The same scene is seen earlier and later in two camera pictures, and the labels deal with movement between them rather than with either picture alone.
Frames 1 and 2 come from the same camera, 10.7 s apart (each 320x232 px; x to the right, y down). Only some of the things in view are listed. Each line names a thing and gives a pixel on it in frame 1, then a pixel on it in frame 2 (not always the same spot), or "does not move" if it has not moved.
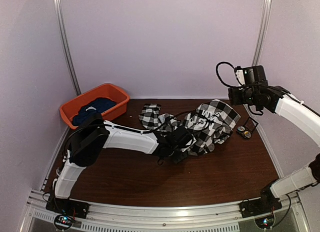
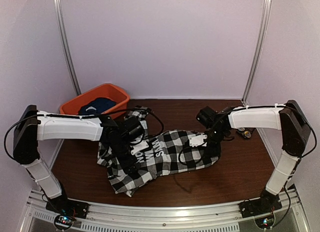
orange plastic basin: x=107 y=90 does not move
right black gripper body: x=237 y=100 to x=217 y=149
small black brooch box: x=246 y=130 does not move
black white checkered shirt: x=213 y=120 to x=169 y=152
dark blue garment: x=99 y=103 does not move
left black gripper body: x=178 y=159 to x=118 y=149
